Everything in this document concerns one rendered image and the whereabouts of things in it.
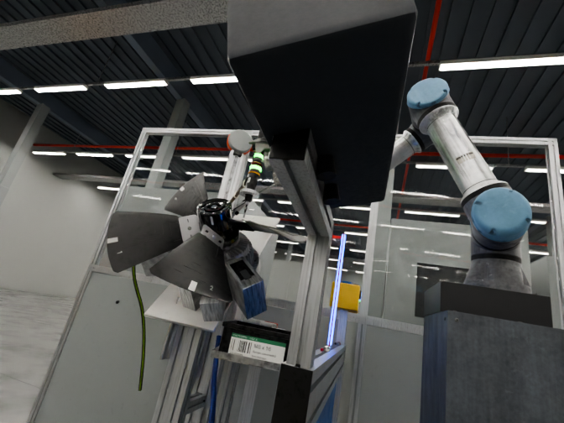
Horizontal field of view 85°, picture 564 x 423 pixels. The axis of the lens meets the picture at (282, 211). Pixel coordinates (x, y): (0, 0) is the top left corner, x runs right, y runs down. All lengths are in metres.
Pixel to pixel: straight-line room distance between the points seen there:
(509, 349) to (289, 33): 0.79
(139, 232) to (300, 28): 0.99
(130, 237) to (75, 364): 1.31
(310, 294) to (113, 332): 1.83
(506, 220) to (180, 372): 1.04
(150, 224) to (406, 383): 1.28
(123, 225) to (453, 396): 1.03
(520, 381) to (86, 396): 2.01
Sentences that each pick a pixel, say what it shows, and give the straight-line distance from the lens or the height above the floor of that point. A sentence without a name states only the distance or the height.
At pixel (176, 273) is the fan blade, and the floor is 0.97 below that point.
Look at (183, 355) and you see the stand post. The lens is 1.19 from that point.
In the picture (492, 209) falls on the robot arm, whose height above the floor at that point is 1.24.
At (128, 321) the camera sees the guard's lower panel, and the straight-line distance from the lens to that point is 2.11.
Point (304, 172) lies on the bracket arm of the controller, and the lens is 0.26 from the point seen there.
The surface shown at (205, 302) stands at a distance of 1.02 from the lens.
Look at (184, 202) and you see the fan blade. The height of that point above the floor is 1.27.
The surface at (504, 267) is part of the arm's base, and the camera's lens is 0.99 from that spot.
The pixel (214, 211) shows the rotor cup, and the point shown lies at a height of 1.20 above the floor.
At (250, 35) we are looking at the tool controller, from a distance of 0.21.
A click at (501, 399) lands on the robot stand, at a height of 0.84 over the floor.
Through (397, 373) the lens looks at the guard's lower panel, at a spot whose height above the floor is 0.77.
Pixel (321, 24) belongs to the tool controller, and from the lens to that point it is 0.20.
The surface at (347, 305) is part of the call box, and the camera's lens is 1.17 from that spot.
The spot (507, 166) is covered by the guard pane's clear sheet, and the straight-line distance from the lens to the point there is 2.04.
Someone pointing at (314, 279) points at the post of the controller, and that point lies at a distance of 0.42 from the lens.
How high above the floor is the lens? 0.91
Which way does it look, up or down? 19 degrees up
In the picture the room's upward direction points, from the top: 12 degrees clockwise
